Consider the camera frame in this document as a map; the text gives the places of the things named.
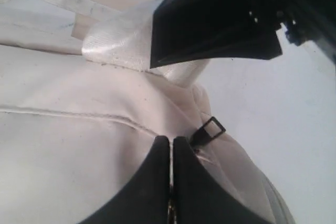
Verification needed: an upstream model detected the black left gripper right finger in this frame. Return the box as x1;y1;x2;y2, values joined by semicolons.
173;137;268;224

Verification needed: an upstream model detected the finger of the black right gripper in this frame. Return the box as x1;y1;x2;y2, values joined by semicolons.
150;0;282;68

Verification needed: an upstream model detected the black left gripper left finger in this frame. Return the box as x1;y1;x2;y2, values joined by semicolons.
83;136;170;224

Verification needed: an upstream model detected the cream canvas duffel bag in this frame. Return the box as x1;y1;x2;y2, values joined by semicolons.
1;0;294;223

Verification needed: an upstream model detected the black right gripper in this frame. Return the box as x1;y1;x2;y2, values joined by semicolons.
236;0;336;65

